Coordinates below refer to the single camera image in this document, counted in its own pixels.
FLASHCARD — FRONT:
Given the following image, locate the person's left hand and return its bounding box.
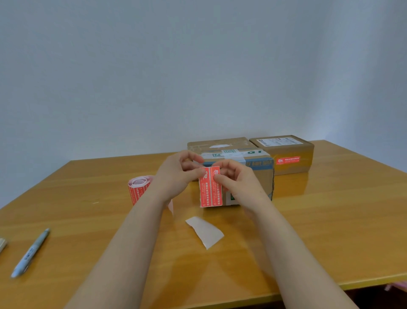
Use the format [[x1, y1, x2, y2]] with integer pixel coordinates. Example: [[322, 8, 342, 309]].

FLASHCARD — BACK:
[[148, 150, 208, 205]]

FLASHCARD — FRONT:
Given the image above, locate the person's left forearm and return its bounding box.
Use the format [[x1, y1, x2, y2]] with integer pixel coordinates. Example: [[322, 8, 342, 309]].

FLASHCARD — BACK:
[[65, 196, 169, 309]]

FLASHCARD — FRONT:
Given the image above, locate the roll of red stickers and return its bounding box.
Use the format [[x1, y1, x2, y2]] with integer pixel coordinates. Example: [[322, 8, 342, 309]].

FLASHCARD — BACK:
[[127, 174, 174, 216]]

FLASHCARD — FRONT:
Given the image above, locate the light blue pen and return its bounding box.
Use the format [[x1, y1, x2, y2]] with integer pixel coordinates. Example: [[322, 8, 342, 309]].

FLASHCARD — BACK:
[[10, 228, 51, 279]]

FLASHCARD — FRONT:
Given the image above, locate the white backing paper piece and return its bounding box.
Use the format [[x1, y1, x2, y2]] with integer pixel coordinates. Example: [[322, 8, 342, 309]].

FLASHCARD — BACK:
[[185, 216, 225, 251], [198, 165, 224, 208]]

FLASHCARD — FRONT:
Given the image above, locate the person's right forearm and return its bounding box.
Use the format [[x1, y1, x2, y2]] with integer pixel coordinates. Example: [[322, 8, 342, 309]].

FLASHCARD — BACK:
[[251, 203, 360, 309]]

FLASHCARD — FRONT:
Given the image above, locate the wide cardboard box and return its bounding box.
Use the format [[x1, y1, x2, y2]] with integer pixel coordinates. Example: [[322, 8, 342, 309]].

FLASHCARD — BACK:
[[187, 137, 259, 157]]

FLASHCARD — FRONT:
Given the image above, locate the cardboard box with torn tape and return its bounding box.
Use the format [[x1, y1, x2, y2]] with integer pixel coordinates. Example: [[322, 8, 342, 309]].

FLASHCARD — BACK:
[[248, 135, 315, 176]]

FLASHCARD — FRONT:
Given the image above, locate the box with green GT tape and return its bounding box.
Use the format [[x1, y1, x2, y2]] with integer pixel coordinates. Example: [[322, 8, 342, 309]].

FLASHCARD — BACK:
[[199, 147, 275, 206]]

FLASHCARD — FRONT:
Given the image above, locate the single red label paper sticker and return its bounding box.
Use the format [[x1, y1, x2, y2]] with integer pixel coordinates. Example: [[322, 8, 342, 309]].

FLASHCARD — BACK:
[[275, 155, 301, 166]]

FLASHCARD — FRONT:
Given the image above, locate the person's right hand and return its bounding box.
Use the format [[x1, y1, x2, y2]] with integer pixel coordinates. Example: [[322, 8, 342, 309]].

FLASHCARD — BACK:
[[211, 159, 271, 214]]

